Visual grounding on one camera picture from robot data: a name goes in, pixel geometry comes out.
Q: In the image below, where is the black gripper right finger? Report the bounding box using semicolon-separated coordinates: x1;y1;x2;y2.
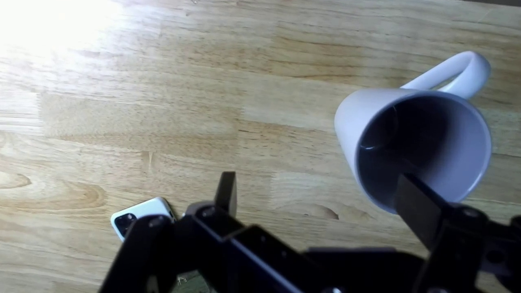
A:
392;173;521;293

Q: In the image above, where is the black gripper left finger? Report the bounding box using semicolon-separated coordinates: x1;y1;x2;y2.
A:
98;171;306;293

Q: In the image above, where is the white ceramic mug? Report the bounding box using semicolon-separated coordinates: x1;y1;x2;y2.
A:
332;51;493;215

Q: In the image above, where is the smartphone with white camera end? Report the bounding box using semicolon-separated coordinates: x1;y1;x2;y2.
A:
109;196;179;243

